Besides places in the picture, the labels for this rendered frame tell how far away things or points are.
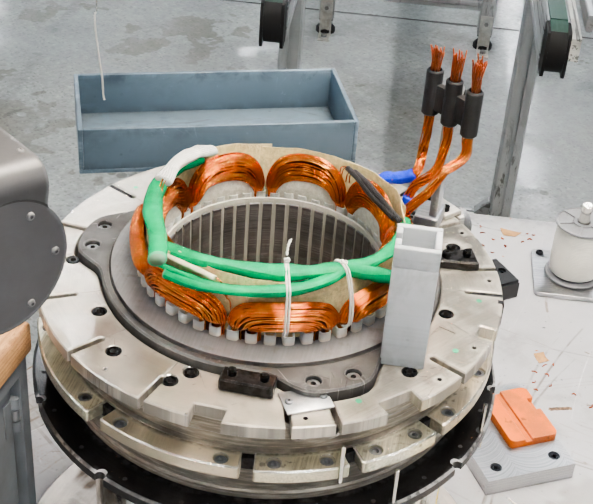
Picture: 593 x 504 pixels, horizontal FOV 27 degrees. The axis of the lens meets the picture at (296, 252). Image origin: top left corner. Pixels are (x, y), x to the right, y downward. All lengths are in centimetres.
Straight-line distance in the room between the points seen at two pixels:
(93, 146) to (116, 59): 256
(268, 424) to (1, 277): 30
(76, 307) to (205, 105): 42
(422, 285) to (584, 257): 68
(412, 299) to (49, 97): 275
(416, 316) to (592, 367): 60
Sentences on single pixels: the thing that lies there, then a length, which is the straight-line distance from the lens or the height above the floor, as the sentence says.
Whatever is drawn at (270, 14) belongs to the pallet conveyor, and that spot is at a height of 73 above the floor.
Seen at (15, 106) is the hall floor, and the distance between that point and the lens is 342.
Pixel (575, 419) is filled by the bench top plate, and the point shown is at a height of 78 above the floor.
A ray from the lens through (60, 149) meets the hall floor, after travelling 321.
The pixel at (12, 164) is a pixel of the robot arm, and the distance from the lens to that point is 47.
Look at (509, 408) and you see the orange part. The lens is 124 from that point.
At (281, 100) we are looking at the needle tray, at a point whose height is 103.
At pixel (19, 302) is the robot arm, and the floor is 130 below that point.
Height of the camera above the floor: 159
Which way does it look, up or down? 34 degrees down
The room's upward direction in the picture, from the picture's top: 4 degrees clockwise
